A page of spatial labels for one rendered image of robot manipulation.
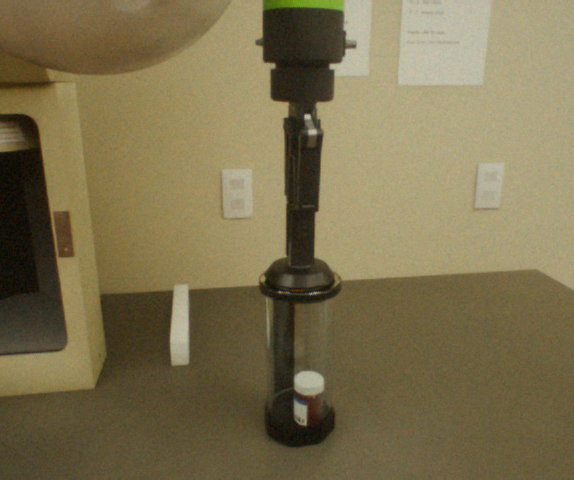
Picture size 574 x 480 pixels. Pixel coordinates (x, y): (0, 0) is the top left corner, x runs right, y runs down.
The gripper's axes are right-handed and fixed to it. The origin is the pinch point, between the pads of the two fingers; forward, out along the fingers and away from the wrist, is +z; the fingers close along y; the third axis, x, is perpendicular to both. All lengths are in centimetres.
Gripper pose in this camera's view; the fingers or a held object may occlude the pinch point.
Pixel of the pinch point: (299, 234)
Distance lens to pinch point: 65.9
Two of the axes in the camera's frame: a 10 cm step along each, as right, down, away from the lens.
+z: -0.1, 9.5, 3.0
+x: -9.9, 0.4, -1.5
